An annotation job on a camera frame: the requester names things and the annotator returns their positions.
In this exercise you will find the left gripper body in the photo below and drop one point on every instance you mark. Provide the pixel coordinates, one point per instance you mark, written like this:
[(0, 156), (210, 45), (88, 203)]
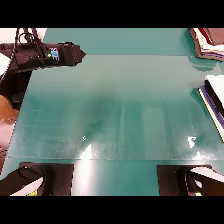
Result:
[(76, 54)]

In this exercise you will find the white garment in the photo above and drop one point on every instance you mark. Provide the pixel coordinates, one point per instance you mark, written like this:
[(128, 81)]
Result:
[(210, 48)]

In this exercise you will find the cream garment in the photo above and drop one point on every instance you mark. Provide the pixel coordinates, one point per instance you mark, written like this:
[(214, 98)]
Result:
[(216, 128)]

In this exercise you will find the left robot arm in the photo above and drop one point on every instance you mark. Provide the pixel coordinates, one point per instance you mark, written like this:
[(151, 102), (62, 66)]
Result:
[(30, 56)]

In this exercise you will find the black garment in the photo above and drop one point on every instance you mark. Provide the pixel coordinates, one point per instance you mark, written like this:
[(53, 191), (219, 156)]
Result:
[(216, 101)]

